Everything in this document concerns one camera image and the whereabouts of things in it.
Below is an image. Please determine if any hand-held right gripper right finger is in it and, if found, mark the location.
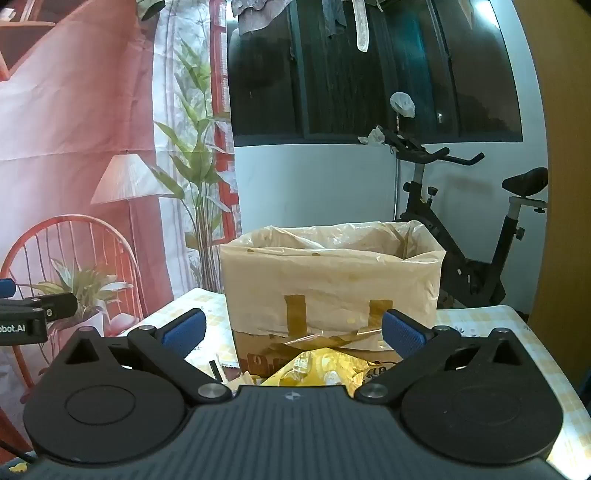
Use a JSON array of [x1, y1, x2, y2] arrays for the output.
[[355, 310, 546, 404]]

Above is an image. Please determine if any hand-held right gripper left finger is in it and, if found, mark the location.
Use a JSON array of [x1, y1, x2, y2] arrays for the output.
[[50, 308, 232, 404]]

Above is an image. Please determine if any clear snack packet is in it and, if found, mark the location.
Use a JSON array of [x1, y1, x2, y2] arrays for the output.
[[202, 353, 254, 387]]

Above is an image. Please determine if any yellow snack packet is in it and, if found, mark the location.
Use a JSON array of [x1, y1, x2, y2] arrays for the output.
[[261, 348, 402, 398]]

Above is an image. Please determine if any cardboard box with plastic liner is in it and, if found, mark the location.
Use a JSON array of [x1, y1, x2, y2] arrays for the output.
[[219, 220, 447, 385]]

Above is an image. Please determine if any checked floral tablecloth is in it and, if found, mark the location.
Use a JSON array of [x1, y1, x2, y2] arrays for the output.
[[110, 287, 583, 468]]

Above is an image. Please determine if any black exercise bike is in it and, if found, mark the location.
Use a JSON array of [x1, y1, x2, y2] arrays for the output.
[[358, 127, 550, 310]]

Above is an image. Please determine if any thin metal pole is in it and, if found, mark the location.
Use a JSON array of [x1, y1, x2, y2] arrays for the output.
[[395, 111, 402, 219]]

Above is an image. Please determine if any wooden door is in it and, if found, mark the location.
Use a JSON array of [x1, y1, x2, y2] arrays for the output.
[[524, 18, 591, 389]]

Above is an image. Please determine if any crumpled white plastic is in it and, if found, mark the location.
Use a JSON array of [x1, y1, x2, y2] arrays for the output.
[[358, 126, 387, 147]]

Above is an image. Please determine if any white plastic bag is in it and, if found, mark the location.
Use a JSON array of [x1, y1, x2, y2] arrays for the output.
[[390, 91, 416, 117]]

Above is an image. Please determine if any dark window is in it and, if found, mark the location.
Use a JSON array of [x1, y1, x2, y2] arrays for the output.
[[226, 0, 525, 145]]

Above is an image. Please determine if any grey hanging cloth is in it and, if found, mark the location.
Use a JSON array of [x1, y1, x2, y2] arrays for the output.
[[231, 0, 302, 36]]

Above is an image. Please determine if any dark hanging cloth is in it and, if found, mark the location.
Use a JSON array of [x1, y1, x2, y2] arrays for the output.
[[321, 0, 348, 38]]

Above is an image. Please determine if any printed wall cloth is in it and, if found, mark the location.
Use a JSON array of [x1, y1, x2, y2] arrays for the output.
[[0, 0, 242, 418]]

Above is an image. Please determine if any white hanging strap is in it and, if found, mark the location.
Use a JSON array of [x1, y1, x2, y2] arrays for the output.
[[351, 0, 371, 54]]

